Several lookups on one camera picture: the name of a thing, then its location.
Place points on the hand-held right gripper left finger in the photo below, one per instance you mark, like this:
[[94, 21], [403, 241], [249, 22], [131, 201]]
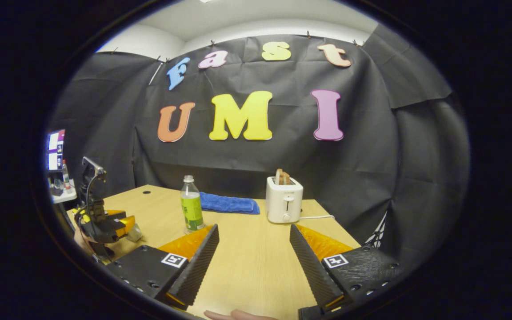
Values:
[[196, 266]]

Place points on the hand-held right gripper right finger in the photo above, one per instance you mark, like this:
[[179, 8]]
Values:
[[314, 271]]

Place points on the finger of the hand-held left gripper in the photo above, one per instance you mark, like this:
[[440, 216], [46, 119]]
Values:
[[114, 213], [126, 226]]

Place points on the white teacup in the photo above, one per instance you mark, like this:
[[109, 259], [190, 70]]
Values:
[[135, 233]]

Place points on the clear water bottle green label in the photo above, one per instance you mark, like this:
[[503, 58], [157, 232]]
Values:
[[192, 209]]

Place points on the small red-capped bottle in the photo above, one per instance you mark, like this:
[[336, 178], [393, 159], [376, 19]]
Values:
[[66, 178]]

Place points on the white side shelf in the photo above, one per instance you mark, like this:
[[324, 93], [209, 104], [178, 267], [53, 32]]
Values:
[[67, 196]]

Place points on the blue towel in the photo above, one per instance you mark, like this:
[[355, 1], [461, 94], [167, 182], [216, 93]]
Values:
[[229, 204]]

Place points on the white toaster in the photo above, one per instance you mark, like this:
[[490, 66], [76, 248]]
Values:
[[282, 202]]

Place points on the computer monitor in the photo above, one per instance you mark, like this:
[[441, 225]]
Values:
[[55, 151]]

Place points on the toast slice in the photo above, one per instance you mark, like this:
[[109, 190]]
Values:
[[279, 177]]

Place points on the white lattice frame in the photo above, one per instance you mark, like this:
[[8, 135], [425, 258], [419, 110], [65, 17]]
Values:
[[378, 233]]

